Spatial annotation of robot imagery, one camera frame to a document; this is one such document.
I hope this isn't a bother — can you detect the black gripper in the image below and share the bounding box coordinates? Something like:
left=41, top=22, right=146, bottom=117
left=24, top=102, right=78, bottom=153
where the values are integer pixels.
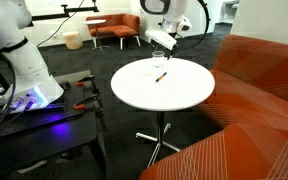
left=165, top=39, right=182, bottom=61

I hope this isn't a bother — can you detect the orange and black pen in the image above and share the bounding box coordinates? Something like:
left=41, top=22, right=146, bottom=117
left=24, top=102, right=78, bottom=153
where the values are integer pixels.
left=155, top=71, right=168, bottom=83

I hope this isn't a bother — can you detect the clear drinking glass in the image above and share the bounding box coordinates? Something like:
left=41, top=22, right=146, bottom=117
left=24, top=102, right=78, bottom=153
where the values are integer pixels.
left=151, top=50, right=166, bottom=69

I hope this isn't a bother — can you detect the orange sofa with white legs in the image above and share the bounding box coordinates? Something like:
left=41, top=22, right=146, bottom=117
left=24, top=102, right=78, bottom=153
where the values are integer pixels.
left=85, top=13, right=142, bottom=50

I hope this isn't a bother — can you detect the small white round side table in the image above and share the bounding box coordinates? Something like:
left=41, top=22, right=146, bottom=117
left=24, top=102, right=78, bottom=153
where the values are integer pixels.
left=82, top=19, right=110, bottom=52

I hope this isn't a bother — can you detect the large orange patterned sofa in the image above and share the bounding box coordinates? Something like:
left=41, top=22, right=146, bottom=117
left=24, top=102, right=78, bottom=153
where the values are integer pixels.
left=138, top=34, right=288, bottom=180

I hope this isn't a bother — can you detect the beige cylindrical pouf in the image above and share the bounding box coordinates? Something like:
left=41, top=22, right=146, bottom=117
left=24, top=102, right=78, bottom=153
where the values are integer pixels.
left=62, top=30, right=84, bottom=51

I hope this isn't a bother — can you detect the black mounting plate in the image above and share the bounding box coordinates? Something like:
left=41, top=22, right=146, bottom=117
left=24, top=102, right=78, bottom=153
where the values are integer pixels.
left=0, top=79, right=100, bottom=134

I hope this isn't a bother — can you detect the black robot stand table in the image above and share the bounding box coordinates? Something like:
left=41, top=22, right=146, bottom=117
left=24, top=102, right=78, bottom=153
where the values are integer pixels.
left=0, top=69, right=110, bottom=180

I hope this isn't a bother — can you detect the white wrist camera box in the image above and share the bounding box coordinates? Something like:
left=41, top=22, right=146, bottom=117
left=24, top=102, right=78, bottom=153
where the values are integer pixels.
left=145, top=27, right=179, bottom=51

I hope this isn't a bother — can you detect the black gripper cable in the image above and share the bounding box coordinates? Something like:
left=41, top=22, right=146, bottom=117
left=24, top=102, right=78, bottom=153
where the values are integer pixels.
left=183, top=0, right=212, bottom=51

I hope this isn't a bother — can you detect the chrome table pedestal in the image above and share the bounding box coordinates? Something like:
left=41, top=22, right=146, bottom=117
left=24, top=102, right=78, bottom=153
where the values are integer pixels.
left=135, top=110, right=182, bottom=168

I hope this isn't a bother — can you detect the orange handled bar clamp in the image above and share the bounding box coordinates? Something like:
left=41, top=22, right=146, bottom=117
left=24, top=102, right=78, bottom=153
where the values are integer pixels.
left=74, top=75, right=97, bottom=88
left=73, top=93, right=102, bottom=112

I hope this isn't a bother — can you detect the thin black hanging cable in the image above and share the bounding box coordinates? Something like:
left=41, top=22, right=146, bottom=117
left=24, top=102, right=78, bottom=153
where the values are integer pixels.
left=37, top=0, right=86, bottom=48

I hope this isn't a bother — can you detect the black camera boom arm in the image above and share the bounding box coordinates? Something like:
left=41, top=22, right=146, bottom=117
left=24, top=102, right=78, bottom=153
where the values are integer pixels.
left=28, top=0, right=100, bottom=28

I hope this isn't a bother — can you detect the black robot base cable bundle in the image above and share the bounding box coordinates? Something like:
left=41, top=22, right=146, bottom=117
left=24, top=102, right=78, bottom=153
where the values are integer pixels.
left=0, top=49, right=18, bottom=153

